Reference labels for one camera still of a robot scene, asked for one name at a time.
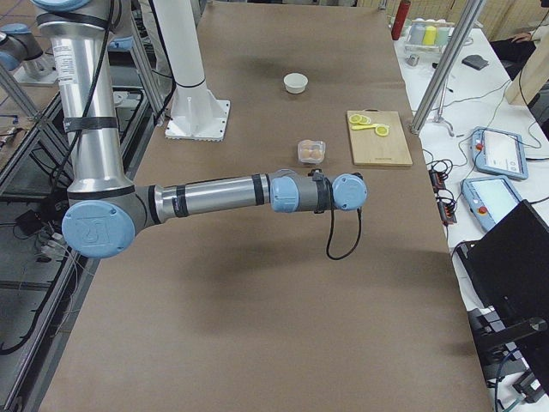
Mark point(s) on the clear plastic egg carton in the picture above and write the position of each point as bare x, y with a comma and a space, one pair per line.
310, 144

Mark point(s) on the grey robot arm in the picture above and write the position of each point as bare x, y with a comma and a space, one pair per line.
106, 209
18, 46

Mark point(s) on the bamboo cutting board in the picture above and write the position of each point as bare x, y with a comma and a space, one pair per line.
369, 149

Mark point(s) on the yellow plastic knife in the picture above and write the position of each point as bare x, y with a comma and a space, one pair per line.
363, 126

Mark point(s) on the white ceramic bowl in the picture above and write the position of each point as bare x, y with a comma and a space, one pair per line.
295, 83

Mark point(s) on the small steel cup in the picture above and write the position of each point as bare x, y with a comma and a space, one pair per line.
413, 60

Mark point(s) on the blue teach pendant near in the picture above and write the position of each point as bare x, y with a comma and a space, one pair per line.
490, 199

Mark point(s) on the blue teach pendant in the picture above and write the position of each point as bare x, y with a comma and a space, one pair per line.
499, 152
490, 199

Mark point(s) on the blue teach pendant far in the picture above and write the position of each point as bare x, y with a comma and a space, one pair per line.
499, 152

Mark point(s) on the yellow cup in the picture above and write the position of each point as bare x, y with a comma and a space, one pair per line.
430, 35

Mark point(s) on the red cylinder bottle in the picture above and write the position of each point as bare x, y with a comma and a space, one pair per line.
400, 19

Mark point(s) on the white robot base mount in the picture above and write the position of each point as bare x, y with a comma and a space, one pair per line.
195, 112

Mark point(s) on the aluminium frame post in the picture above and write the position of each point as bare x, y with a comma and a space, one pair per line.
457, 39

